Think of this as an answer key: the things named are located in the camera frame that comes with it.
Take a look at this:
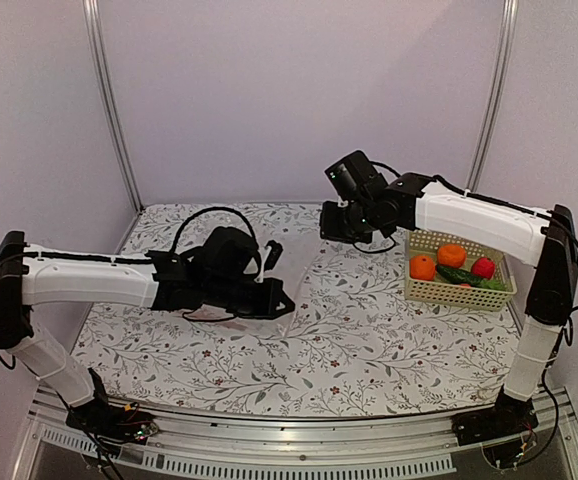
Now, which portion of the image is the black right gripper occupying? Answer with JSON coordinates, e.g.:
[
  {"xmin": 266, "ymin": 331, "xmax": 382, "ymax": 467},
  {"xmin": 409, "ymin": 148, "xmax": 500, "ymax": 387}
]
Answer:
[{"xmin": 319, "ymin": 200, "xmax": 376, "ymax": 244}]

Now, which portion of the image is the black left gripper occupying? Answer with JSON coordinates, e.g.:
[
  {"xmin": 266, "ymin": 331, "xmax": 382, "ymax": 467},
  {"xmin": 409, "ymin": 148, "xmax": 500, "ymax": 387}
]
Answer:
[{"xmin": 204, "ymin": 277, "xmax": 297, "ymax": 322}]

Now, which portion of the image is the clear zip top bag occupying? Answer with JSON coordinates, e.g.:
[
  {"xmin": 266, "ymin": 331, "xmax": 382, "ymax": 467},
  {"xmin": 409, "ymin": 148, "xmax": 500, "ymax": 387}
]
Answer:
[{"xmin": 172, "ymin": 205, "xmax": 324, "ymax": 333}]

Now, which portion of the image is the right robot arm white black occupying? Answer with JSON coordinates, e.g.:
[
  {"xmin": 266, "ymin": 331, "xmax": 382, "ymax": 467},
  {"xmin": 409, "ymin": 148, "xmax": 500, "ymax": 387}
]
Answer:
[{"xmin": 320, "ymin": 151, "xmax": 578, "ymax": 436}]

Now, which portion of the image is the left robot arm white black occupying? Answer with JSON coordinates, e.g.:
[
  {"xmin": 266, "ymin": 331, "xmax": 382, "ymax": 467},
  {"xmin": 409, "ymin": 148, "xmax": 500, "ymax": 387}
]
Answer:
[{"xmin": 0, "ymin": 227, "xmax": 295, "ymax": 434}]

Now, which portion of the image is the orange tangerine front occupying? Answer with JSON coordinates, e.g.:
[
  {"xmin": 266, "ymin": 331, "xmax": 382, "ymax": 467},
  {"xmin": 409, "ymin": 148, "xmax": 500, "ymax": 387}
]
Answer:
[{"xmin": 409, "ymin": 255, "xmax": 436, "ymax": 281}]

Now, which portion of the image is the orange tangerine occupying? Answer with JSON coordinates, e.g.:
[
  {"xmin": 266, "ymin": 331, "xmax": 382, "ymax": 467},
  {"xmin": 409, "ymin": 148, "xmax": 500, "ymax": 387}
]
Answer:
[
  {"xmin": 436, "ymin": 244, "xmax": 467, "ymax": 269},
  {"xmin": 409, "ymin": 255, "xmax": 436, "ymax": 281}
]

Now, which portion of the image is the floral pattern table mat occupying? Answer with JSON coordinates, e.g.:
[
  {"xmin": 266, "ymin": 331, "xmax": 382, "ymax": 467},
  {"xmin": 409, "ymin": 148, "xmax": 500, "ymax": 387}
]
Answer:
[{"xmin": 73, "ymin": 203, "xmax": 518, "ymax": 417}]

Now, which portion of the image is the beige perforated plastic basket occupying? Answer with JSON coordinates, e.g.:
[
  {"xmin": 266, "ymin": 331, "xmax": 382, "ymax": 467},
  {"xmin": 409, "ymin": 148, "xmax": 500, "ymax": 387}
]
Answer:
[{"xmin": 405, "ymin": 231, "xmax": 517, "ymax": 312}]

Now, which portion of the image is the orange tangerine rear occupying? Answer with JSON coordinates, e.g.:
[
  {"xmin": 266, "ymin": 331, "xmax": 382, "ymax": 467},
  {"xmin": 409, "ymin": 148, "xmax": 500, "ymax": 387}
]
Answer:
[{"xmin": 436, "ymin": 244, "xmax": 467, "ymax": 269}]

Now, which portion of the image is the green cucumber toy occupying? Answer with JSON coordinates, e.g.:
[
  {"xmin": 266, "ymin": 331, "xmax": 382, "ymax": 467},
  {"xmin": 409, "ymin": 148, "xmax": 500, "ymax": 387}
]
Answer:
[{"xmin": 436, "ymin": 264, "xmax": 487, "ymax": 288}]

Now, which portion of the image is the red strawberry toy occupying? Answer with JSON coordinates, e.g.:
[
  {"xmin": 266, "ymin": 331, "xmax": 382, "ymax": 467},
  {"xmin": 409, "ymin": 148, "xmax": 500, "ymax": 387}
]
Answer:
[{"xmin": 471, "ymin": 257, "xmax": 496, "ymax": 280}]

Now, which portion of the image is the green leafy vegetable toy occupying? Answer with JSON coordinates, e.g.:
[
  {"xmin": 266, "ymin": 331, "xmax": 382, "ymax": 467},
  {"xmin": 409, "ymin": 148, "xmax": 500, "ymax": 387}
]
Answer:
[{"xmin": 481, "ymin": 278, "xmax": 508, "ymax": 291}]

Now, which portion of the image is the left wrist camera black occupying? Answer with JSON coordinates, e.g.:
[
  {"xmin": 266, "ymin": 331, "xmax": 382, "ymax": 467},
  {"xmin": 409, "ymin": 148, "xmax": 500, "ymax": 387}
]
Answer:
[{"xmin": 255, "ymin": 240, "xmax": 283, "ymax": 283}]

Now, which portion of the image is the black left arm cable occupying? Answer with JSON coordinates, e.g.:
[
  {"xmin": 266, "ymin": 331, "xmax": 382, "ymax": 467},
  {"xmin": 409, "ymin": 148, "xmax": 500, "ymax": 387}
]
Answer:
[{"xmin": 173, "ymin": 205, "xmax": 261, "ymax": 261}]

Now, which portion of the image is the right aluminium frame post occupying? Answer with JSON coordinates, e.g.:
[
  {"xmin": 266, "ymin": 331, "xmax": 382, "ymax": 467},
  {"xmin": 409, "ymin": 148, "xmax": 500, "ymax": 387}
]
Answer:
[{"xmin": 466, "ymin": 0, "xmax": 519, "ymax": 191}]

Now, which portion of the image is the aluminium frame post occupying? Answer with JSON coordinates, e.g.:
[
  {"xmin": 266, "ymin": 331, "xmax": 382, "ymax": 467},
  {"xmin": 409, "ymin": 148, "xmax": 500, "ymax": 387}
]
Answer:
[
  {"xmin": 466, "ymin": 0, "xmax": 519, "ymax": 191},
  {"xmin": 82, "ymin": 0, "xmax": 144, "ymax": 213}
]

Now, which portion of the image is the front aluminium rail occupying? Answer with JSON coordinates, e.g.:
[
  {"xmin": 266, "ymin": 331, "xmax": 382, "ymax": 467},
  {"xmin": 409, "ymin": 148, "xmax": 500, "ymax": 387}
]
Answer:
[{"xmin": 12, "ymin": 387, "xmax": 578, "ymax": 479}]

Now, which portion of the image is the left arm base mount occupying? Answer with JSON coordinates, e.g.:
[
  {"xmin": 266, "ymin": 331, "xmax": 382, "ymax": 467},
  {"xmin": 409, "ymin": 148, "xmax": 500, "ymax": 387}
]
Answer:
[{"xmin": 66, "ymin": 368, "xmax": 159, "ymax": 445}]

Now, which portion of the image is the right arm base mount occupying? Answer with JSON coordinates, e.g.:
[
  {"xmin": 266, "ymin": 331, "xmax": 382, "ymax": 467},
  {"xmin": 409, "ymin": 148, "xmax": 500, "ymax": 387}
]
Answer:
[{"xmin": 451, "ymin": 389, "xmax": 539, "ymax": 446}]

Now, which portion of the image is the left aluminium frame post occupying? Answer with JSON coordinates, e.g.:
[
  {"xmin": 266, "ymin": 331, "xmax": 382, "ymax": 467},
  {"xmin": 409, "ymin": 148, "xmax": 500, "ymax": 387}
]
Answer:
[{"xmin": 82, "ymin": 0, "xmax": 144, "ymax": 213}]

